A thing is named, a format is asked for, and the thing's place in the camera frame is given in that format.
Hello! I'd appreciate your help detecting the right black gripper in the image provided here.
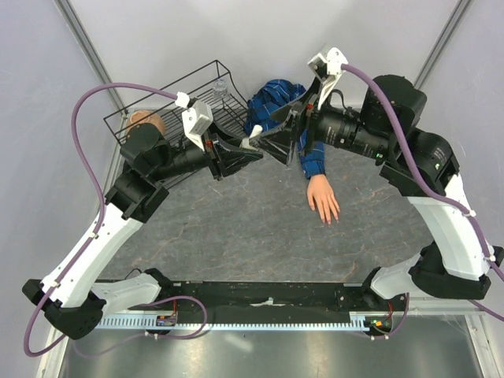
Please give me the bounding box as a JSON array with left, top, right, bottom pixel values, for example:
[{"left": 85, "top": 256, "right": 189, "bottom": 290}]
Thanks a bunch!
[{"left": 250, "top": 75, "right": 393, "bottom": 166}]

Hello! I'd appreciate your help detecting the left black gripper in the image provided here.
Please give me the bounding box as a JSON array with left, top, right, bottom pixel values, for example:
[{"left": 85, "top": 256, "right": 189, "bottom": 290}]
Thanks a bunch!
[{"left": 151, "top": 116, "right": 264, "bottom": 182}]

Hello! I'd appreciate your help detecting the white nail polish bottle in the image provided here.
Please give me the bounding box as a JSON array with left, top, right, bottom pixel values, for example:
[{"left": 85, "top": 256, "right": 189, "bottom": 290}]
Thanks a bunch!
[{"left": 239, "top": 138, "right": 258, "bottom": 151}]

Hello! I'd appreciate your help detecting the white nail polish cap brush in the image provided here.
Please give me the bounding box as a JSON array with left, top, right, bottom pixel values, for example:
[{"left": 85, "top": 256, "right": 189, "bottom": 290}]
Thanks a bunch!
[{"left": 249, "top": 124, "right": 263, "bottom": 139}]

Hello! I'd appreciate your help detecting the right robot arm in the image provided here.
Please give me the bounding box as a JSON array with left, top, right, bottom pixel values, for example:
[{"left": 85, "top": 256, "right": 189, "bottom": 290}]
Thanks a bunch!
[{"left": 250, "top": 75, "right": 503, "bottom": 310}]

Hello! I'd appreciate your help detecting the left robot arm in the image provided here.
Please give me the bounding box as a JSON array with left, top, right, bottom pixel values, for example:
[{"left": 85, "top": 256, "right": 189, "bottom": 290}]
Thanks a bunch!
[{"left": 22, "top": 121, "right": 263, "bottom": 340}]

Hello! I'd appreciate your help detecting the blue plaid shirt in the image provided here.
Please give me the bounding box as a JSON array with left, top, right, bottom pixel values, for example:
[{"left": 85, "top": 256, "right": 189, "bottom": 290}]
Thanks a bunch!
[{"left": 243, "top": 79, "right": 326, "bottom": 180}]

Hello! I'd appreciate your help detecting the clear glass cup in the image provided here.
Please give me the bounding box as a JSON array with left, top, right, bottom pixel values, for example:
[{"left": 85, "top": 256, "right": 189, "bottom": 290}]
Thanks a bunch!
[{"left": 212, "top": 78, "right": 229, "bottom": 101}]

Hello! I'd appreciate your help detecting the mannequin hand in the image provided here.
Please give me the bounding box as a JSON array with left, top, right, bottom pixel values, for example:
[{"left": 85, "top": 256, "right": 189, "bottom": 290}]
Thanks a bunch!
[{"left": 306, "top": 174, "right": 340, "bottom": 224}]

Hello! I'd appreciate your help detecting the brown floral ceramic bowl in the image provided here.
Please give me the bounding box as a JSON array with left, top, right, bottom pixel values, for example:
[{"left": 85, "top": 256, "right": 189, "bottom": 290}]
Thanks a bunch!
[{"left": 125, "top": 110, "right": 166, "bottom": 139}]

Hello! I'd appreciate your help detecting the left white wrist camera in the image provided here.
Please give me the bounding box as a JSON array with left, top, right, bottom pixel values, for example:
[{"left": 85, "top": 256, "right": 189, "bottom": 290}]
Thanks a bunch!
[{"left": 182, "top": 100, "right": 213, "bottom": 151}]

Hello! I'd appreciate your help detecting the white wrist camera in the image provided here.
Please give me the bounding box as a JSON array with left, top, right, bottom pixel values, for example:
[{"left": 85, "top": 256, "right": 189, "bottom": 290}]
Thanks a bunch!
[
  {"left": 308, "top": 46, "right": 348, "bottom": 110},
  {"left": 182, "top": 100, "right": 213, "bottom": 151}
]

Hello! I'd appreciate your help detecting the black wire dish rack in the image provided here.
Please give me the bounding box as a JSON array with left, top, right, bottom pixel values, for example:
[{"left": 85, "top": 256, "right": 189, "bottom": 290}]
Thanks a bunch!
[{"left": 113, "top": 60, "right": 246, "bottom": 189}]

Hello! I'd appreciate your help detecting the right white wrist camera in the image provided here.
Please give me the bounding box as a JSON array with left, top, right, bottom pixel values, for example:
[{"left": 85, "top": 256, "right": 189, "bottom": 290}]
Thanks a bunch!
[{"left": 308, "top": 46, "right": 348, "bottom": 110}]

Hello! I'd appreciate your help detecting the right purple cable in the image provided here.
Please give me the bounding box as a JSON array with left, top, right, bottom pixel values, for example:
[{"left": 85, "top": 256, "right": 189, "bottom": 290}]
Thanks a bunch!
[{"left": 340, "top": 65, "right": 504, "bottom": 321}]

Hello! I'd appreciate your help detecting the purple cable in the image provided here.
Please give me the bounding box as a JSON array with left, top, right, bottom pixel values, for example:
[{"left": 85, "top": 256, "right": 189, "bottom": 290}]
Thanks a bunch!
[
  {"left": 340, "top": 65, "right": 504, "bottom": 321},
  {"left": 23, "top": 82, "right": 186, "bottom": 358}
]

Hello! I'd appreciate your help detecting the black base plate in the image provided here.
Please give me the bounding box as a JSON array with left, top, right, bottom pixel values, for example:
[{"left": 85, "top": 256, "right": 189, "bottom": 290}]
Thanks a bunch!
[{"left": 127, "top": 280, "right": 409, "bottom": 326}]

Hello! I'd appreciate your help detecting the blue slotted cable duct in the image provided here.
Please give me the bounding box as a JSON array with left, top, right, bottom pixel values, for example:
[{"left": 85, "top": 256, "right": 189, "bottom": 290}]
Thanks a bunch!
[{"left": 97, "top": 313, "right": 393, "bottom": 332}]

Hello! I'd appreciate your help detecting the aluminium frame rail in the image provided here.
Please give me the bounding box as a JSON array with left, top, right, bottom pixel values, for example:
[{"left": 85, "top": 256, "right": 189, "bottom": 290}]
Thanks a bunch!
[{"left": 408, "top": 297, "right": 483, "bottom": 317}]

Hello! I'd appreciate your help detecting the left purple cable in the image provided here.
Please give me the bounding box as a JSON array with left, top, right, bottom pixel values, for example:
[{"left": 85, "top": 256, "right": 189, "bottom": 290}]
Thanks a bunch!
[{"left": 23, "top": 82, "right": 186, "bottom": 358}]

